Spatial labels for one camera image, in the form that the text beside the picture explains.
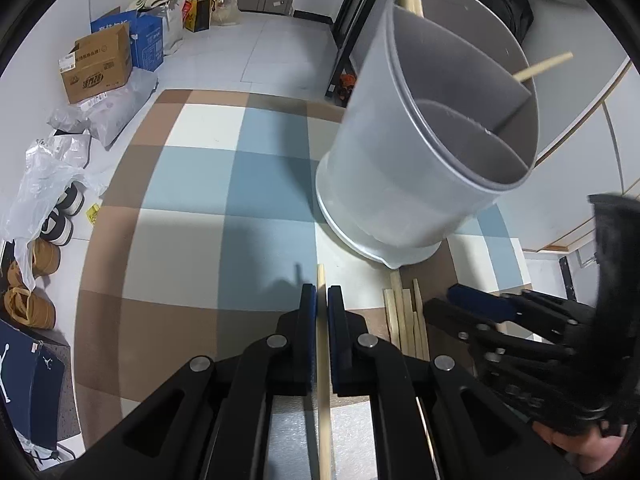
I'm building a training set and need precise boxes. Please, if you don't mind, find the navy shoe box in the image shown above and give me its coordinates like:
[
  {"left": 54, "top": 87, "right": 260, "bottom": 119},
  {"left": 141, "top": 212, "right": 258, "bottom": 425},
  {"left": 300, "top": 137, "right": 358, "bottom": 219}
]
[{"left": 0, "top": 319, "right": 68, "bottom": 453}]

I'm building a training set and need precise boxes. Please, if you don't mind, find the white grey utensil holder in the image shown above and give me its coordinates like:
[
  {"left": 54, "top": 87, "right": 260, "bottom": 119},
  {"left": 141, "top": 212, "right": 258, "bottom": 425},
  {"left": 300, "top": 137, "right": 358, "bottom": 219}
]
[{"left": 315, "top": 0, "right": 541, "bottom": 268}]

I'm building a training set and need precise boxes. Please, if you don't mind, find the red yellow black bag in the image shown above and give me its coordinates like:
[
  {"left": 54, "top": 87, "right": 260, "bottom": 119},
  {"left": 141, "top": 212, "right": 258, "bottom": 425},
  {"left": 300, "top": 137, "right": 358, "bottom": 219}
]
[{"left": 182, "top": 0, "right": 213, "bottom": 32}]

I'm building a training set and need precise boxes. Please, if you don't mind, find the black framed glass door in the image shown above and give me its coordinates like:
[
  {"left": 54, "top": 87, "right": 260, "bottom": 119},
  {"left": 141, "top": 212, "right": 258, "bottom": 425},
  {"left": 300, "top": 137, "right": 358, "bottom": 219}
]
[{"left": 330, "top": 0, "right": 396, "bottom": 106}]

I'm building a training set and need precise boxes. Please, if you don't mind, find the clear plastic bag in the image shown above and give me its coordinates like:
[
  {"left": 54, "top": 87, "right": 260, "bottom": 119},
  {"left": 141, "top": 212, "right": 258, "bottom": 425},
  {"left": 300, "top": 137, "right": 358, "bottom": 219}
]
[{"left": 0, "top": 135, "right": 108, "bottom": 291}]

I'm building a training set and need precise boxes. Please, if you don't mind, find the orange black tool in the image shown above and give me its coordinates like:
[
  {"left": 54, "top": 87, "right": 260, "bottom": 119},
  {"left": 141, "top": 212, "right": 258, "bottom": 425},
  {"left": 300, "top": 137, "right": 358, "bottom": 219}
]
[{"left": 336, "top": 74, "right": 357, "bottom": 106}]

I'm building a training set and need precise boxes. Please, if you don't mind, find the brown cardboard box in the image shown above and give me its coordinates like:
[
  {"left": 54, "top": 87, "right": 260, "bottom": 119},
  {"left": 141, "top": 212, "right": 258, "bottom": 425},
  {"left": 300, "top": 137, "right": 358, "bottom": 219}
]
[{"left": 57, "top": 22, "right": 133, "bottom": 106}]

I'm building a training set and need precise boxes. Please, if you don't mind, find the white cabinet with gold trim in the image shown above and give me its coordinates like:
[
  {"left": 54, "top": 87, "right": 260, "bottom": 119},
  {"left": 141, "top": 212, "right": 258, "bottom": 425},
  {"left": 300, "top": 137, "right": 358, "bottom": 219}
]
[{"left": 520, "top": 55, "right": 640, "bottom": 256}]

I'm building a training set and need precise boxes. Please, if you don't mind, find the blue cardboard box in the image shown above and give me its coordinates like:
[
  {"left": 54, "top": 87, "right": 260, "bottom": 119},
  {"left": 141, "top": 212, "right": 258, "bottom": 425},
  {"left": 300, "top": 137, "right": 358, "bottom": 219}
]
[{"left": 91, "top": 7, "right": 166, "bottom": 72}]

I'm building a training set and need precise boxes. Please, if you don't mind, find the beige plastic bag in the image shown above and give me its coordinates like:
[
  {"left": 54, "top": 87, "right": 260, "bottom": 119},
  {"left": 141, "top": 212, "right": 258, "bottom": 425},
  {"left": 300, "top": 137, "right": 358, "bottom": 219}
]
[{"left": 210, "top": 0, "right": 241, "bottom": 27}]

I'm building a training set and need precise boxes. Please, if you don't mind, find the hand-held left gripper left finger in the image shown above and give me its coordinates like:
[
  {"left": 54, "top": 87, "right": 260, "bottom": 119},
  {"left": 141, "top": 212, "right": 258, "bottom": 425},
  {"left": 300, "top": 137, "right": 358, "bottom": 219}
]
[{"left": 60, "top": 282, "right": 318, "bottom": 480}]

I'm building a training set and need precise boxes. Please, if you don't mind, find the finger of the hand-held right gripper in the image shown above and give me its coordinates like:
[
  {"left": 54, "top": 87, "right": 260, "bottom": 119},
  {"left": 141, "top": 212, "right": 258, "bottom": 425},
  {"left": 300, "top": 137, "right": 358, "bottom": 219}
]
[
  {"left": 447, "top": 284, "right": 592, "bottom": 332},
  {"left": 422, "top": 298, "right": 567, "bottom": 357}
]

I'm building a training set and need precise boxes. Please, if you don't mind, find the black backpack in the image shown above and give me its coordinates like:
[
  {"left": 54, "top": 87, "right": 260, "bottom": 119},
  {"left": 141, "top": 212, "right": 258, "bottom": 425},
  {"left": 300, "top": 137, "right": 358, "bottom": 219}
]
[{"left": 440, "top": 0, "right": 533, "bottom": 43}]

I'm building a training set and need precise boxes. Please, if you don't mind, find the checkered tablecloth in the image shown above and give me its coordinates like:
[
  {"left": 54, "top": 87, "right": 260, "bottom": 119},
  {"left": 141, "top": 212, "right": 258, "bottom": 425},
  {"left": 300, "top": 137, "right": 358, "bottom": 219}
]
[{"left": 75, "top": 89, "right": 528, "bottom": 411}]

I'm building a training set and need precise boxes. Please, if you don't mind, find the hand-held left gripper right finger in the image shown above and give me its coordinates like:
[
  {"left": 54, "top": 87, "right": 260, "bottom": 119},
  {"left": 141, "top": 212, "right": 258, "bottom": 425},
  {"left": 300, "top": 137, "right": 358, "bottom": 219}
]
[{"left": 326, "top": 285, "right": 583, "bottom": 480}]

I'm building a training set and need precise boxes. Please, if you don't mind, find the white bag with beige cloth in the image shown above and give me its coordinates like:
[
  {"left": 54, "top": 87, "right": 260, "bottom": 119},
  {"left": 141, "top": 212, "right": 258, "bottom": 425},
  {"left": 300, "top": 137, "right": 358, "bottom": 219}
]
[{"left": 132, "top": 0, "right": 186, "bottom": 56}]

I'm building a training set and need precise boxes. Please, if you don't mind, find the person's right hand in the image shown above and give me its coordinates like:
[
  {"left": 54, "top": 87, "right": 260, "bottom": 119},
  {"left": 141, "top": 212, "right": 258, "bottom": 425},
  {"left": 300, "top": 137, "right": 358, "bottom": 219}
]
[{"left": 532, "top": 422, "right": 626, "bottom": 473}]

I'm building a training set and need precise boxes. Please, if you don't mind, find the pile of wooden chopsticks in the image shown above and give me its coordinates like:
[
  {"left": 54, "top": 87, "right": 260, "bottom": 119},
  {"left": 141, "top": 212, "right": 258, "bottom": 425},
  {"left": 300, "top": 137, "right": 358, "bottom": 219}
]
[{"left": 382, "top": 274, "right": 431, "bottom": 361}]

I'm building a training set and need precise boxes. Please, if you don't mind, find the grey plastic mailer bag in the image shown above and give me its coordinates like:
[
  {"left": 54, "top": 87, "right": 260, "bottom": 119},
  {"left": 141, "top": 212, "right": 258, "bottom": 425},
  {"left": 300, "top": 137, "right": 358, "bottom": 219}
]
[{"left": 47, "top": 67, "right": 158, "bottom": 148}]

